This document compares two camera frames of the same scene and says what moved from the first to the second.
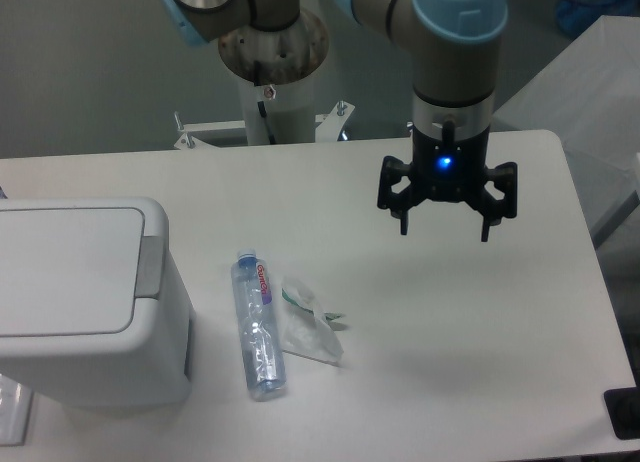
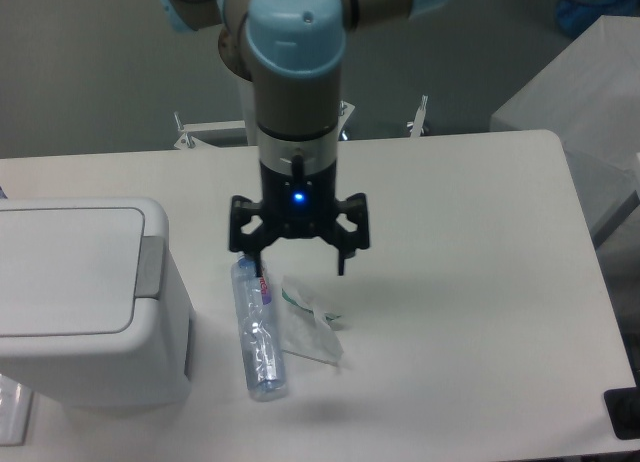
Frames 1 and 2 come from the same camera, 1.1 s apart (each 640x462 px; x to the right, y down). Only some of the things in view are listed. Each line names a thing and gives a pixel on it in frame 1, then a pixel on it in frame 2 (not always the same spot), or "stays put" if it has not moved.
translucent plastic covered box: [588, 95] stays put
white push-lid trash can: [93, 311] stays put
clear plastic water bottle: [266, 371] stays put
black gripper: [449, 161] -> [298, 182]
